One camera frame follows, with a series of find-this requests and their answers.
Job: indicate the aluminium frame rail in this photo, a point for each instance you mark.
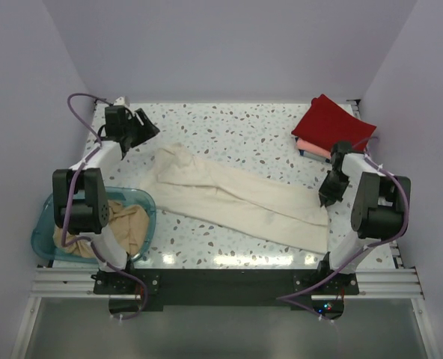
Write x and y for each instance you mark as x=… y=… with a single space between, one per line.
x=63 y=283

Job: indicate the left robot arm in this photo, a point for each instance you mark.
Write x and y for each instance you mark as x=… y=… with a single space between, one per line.
x=81 y=205

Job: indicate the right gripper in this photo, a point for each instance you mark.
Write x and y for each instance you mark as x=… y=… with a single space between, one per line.
x=325 y=194

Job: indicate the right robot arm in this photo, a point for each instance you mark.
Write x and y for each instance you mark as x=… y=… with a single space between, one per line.
x=380 y=211

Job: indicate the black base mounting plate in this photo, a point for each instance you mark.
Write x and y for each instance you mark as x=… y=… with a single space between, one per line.
x=155 y=289

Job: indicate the cream white t-shirt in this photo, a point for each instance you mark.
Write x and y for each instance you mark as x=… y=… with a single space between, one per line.
x=286 y=214

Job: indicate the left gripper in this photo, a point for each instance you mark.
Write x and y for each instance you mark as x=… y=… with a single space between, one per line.
x=148 y=129

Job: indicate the tan t-shirt in basket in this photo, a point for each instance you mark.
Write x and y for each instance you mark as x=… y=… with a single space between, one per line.
x=129 y=225

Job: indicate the folded pink t-shirt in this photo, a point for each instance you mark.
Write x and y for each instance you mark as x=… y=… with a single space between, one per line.
x=306 y=146

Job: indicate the teal plastic basket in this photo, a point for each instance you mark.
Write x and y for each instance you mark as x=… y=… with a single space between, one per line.
x=42 y=236

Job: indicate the folded red t-shirt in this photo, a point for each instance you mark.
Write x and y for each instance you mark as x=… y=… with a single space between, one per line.
x=325 y=123

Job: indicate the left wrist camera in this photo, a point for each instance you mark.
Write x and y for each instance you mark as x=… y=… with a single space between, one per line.
x=122 y=100

